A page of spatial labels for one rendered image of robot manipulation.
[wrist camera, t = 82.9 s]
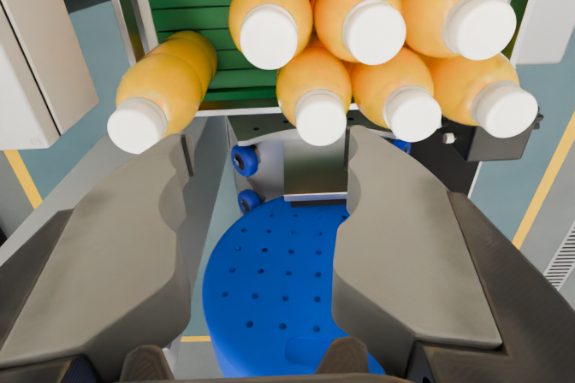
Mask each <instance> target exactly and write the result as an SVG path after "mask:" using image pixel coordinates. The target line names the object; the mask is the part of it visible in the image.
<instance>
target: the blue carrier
mask: <svg viewBox="0 0 575 383"><path fill-rule="evenodd" d="M349 216H350V214H349V213H348V212H347V206H346V205H331V206H311V207H291V206H290V201H288V202H285V201H284V196H281V197H277V198H275V199H272V200H270V201H268V202H266V203H263V204H261V205H259V206H258V207H256V208H254V209H252V210H251V211H249V212H247V213H246V214H244V215H243V216H242V217H241V218H240V219H239V220H237V221H236V222H235V223H234V224H233V225H232V226H231V227H230V228H229V229H228V230H227V231H226V232H225V233H224V234H223V236H222V237H221V238H220V239H219V241H218V242H217V244H216V246H215V248H214V250H213V251H212V253H211V255H210V258H209V261H208V262H207V265H206V268H205V274H204V278H203V285H202V303H203V311H204V315H205V321H206V325H207V328H208V331H209V335H210V340H211V343H212V346H213V349H214V352H215V355H216V359H217V362H218V364H219V367H220V369H221V370H222V373H223V375H224V377H225V378H234V377H257V376H279V375H302V374H314V372H315V371H316V369H317V366H318V365H319V363H320V362H321V360H322V358H323V356H324V354H325V352H326V351H327V349H328V348H329V345H330V344H331V342H332V341H333V340H334V339H336V338H339V337H348V335H347V334H346V333H345V332H343V331H342V330H341V329H340V328H339V327H338V326H337V325H336V324H335V322H334V320H333V318H332V315H331V304H332V282H333V261H334V254H335V241H336V234H337V229H338V227H339V225H340V224H341V223H342V222H344V221H345V220H346V219H347V218H348V217H349ZM367 352H368V351H367ZM368 363H369V372H370V374H384V370H383V368H382V367H381V365H380V364H379V363H378V362H377V361H376V359H375V358H374V357H373V356H372V355H371V354H370V353H369V352H368Z"/></svg>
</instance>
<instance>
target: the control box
mask: <svg viewBox="0 0 575 383"><path fill-rule="evenodd" d="M98 103H99V99H98V94H97V92H96V90H95V87H94V84H93V82H92V78H91V75H90V73H89V70H88V67H87V65H86V61H85V58H84V56H83V54H82V51H81V48H80V44H79V42H78V39H77V37H76V34H75V31H74V28H73V25H72V22H71V20H70V17H69V15H68V11H67V8H66V5H65V3H64V1H63V0H0V150H22V149H42V148H49V147H50V146H51V145H53V144H54V143H55V142H56V141H57V140H58V139H59V138H60V136H61V135H62V134H64V133H65V132H66V131H67V130H68V129H69V128H70V127H72V126H73V125H74V124H75V123H76V122H77V121H79V120H80V119H81V118H82V117H83V116H84V115H86V114H87V113H88V112H89V111H90V110H91V109H93V108H94V107H95V106H96V105H97V104H98Z"/></svg>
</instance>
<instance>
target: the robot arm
mask: <svg viewBox="0 0 575 383"><path fill-rule="evenodd" d="M343 169H345V170H347V171H348V184H347V212H348V213H349V214H350V216H349V217H348V218H347V219H346V220H345V221H344V222H342V223H341V224H340V225H339V227H338V229H337V234H336V241H335V254H334V261H333V282H332V304H331V315H332V318H333V320H334V322H335V324H336V325H337V326H338V327H339V328H340V329H341V330H342V331H343V332H345V333H346V334H347V335H348V337H339V338H336V339H334V340H333V341H332V342H331V344H330V345H329V348H328V349H327V351H326V352H325V354H324V356H323V358H322V360H321V362H320V363H319V365H318V366H317V369H316V371H315V372H314V374H302V375H279V376H257V377H234V378H212V379H190V380H176V379H175V377H174V376H173V373H172V371H171V369H170V366H169V364H168V362H167V359H166V357H165V355H164V353H163V350H164V351H167V350H170V348H171V345H172V341H173V340H174V339H176V338H177V337H178V336H179V335H180V334H181V333H183V331H184V330H185V329H186V328H187V325H188V323H189V321H190V318H191V284H190V280H189V278H188V274H187V270H186V266H185V263H184V261H183V257H182V254H181V249H180V246H179V244H178V240H177V237H176V235H175V234H176V232H177V230H178V228H179V226H180V225H181V223H182V222H183V221H184V220H185V219H186V217H187V209H186V206H185V203H184V199H183V196H182V190H183V187H184V186H185V184H186V183H187V182H188V181H189V179H190V177H193V176H194V161H193V142H192V138H191V136H189V135H187V134H179V133H172V134H170V135H168V136H166V137H165V138H163V139H161V140H160V141H158V142H157V143H155V144H154V145H153V146H151V147H150V148H148V149H147V150H144V151H143V152H141V153H140V154H138V155H137V156H136V157H134V158H133V159H131V160H130V161H128V162H126V163H125V164H123V165H122V166H120V167H119V168H118V169H116V170H115V171H114V172H112V173H111V174H109V175H108V176H107V177H105V178H104V179H103V180H101V181H100V182H99V183H98V184H97V185H96V186H94V187H93V188H92V189H91V190H90V191H89V192H88V193H87V194H86V195H85V196H84V197H83V198H82V199H81V200H80V201H79V202H78V203H77V204H76V205H75V207H74V208H73V209H65V210H58V211H57V212H56V213H55V214H54V215H53V216H52V217H51V218H50V219H49V220H48V221H47V222H46V223H45V224H44V225H43V226H42V227H41V228H40V229H39V230H38V231H37V232H36V233H35V234H34V235H33V236H32V237H31V238H30V239H29V240H28V241H27V242H25V243H24V244H23V245H22V246H21V247H20V248H19V249H18V250H17V251H16V252H15V253H14V254H13V255H12V256H11V257H10V258H9V259H8V260H7V261H6V262H4V263H3V264H2V265H1V266H0V383H575V310H574V309H573V308H572V306H571V305H570V304H569V303H568V302H567V301H566V300H565V299H564V298H563V296H562V295H561V294H560V293H559V292H558V291H557V289H556V288H555V287H554V286H553V285H552V284H551V283H550V282H549V281H548V279H547V278H546V277H545V276H544V275H543V274H542V273H541V272H540V271H539V270H538V269H537V268H536V267H535V266H534V265H533V264H532V263H531V262H530V261H529V260H528V259H527V258H526V257H525V256H524V255H523V254H522V253H521V251H520V250H519V249H518V248H517V247H516V246H515V245H514V244H513V243H512V242H511V241H510V240H509V239H508V238H507V237H506V236H505V235H504V234H503V233H502V232H501V231H500V230H499V229H498V228H497V227H496V226H495V225H494V224H493V223H492V222H491V221H490V219H489V218H488V217H487V216H486V215H485V214H484V213H483V212H482V211H481V210H480V209H479V208H478V207H477V206H476V205H475V204H474V203H473V202H472V201H471V200H470V199H469V198H468V197H467V196H466V195H465V194H464V193H463V192H451V191H449V190H448V189H447V187H446V186H444V185H443V184H442V183H441V181H439V180H438V179H437V178H436V177H435V176H434V175H433V174H432V173H431V172H430V171H429V170H428V169H427V168H426V167H424V166H423V165H422V164H421V163H420V162H418V161H417V160H415V159H414V158H413V157H411V156H409V155H408V154H406V153H405V152H404V151H403V150H401V149H399V148H397V147H396V146H394V145H393V144H390V143H389V142H388V141H387V140H385V139H384V138H381V137H380V136H378V135H377V134H375V133H373V132H372V131H371V130H369V129H367V128H366V127H364V126H361V125H354V126H351V127H346V134H345V150H344V167H343ZM367 351H368V352H369V353H370V354H371V355H372V356H373V357H374V358H375V359H376V361H377V362H378V363H379V364H380V365H381V367H382V368H383V370H384V374H370V372H369V363H368V352H367Z"/></svg>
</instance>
